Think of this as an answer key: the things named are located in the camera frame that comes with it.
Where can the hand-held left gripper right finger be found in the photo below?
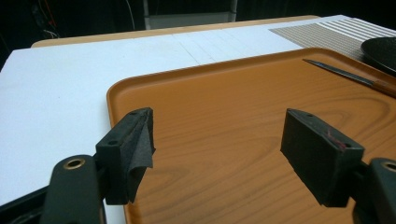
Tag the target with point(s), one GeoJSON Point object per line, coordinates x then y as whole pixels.
{"type": "Point", "coordinates": [320, 158]}

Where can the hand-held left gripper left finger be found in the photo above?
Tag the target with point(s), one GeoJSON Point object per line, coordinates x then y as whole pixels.
{"type": "Point", "coordinates": [124, 155]}

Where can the orange wood-grain tray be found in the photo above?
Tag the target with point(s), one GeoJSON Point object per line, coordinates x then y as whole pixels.
{"type": "Point", "coordinates": [224, 118]}

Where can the black textured plate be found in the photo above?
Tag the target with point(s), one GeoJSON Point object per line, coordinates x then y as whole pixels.
{"type": "Point", "coordinates": [383, 53]}

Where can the striped placemat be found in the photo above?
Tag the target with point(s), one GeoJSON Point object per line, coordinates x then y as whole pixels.
{"type": "Point", "coordinates": [323, 35]}

